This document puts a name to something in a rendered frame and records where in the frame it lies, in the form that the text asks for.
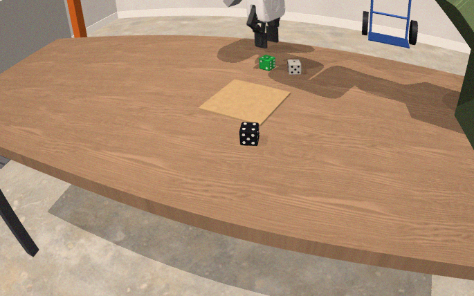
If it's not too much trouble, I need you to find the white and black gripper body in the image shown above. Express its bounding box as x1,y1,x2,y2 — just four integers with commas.
246,0,285,23

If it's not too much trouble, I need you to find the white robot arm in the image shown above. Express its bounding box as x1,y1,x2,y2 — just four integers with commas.
223,0,242,7

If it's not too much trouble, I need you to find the tan flat square mat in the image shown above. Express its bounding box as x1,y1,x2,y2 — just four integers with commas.
199,80,291,126

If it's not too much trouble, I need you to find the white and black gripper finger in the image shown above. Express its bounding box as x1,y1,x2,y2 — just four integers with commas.
246,5,268,48
266,18,280,43

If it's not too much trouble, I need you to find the green die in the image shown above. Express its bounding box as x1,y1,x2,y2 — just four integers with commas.
259,55,275,71

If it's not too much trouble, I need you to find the black die with white pips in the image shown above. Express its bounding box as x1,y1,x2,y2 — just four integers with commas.
239,122,259,146

